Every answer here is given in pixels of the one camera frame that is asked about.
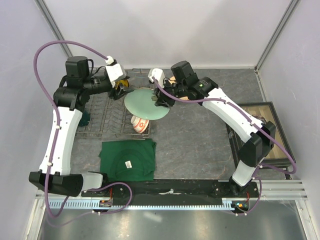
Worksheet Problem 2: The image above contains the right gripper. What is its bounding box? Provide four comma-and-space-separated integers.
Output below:
154, 78, 187, 108

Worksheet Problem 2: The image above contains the mint green flower plate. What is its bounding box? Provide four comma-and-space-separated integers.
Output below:
124, 88, 170, 120

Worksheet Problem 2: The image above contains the cream bird pattern plate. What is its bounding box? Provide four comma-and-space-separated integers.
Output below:
169, 76, 189, 101

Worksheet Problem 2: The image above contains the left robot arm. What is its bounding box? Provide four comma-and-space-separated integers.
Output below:
28, 56, 133, 197

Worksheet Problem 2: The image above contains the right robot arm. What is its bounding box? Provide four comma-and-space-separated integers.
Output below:
148, 60, 276, 197

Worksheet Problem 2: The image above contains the yellow patterned small plate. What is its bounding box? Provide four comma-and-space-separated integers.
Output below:
115, 78, 130, 89

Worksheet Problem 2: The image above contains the white red pattern bowl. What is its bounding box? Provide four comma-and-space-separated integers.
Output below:
130, 115, 150, 134

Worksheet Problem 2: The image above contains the dark green mug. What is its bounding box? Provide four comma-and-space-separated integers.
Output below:
78, 110, 91, 127

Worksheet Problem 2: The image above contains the folded green cloth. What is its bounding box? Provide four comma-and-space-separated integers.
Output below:
99, 138, 157, 182

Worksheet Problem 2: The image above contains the black glass lid box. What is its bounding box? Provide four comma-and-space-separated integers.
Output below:
226, 101, 294, 169

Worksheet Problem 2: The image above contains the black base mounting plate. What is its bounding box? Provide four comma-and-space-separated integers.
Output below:
81, 179, 259, 206

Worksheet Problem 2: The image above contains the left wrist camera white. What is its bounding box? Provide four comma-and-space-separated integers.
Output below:
105, 55, 127, 83

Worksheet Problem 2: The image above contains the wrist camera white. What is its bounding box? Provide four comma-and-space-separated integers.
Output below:
148, 68, 165, 85
105, 55, 127, 83

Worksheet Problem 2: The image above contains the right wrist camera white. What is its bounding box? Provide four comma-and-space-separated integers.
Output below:
148, 68, 165, 85

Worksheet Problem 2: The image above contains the grey wire dish rack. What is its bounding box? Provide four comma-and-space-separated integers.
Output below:
73, 66, 159, 140

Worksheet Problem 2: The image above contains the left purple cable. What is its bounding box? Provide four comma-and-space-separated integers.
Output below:
33, 40, 133, 227

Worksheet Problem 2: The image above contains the blue slotted cable duct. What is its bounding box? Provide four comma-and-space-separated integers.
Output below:
63, 199, 241, 211

